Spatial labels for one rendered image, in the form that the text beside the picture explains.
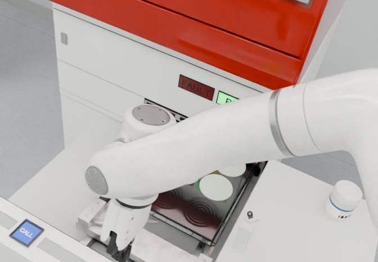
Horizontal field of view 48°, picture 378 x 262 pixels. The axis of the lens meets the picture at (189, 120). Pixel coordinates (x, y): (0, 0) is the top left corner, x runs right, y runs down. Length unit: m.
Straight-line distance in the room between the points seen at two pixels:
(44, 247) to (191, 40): 0.63
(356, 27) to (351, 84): 2.18
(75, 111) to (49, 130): 1.07
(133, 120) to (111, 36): 0.74
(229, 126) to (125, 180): 0.16
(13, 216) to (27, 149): 1.52
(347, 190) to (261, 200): 0.22
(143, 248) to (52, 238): 0.23
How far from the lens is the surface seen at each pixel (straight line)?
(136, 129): 0.64
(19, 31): 3.68
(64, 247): 1.06
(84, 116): 1.65
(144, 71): 1.35
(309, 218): 1.21
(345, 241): 1.21
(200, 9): 1.10
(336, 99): 0.50
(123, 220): 0.75
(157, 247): 1.15
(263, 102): 0.54
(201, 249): 1.20
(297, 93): 0.52
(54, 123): 2.77
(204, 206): 1.22
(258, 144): 0.54
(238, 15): 1.06
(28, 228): 1.10
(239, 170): 1.34
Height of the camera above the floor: 1.86
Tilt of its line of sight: 41 degrees down
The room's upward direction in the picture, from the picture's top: 10 degrees clockwise
